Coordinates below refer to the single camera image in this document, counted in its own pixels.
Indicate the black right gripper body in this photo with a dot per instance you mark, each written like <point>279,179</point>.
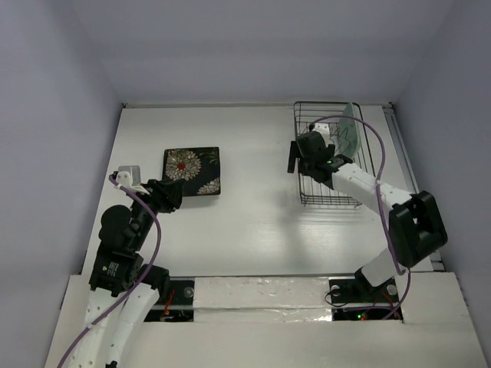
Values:
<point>291,157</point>

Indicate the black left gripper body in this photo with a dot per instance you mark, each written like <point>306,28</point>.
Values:
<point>153,201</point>

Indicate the wire dish rack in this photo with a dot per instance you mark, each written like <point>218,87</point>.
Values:
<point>321,194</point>

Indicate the pale green plate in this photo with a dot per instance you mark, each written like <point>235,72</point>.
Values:
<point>348,136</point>

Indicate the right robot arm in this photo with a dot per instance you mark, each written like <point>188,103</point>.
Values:
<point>412,222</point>

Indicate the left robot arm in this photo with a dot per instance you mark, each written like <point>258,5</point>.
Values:
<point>122,286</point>

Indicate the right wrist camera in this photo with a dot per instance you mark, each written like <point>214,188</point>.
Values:
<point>322,128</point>

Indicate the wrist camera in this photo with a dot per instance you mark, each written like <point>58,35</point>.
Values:
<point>322,128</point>
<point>127,177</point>

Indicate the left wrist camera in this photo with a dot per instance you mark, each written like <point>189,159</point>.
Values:
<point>127,177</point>

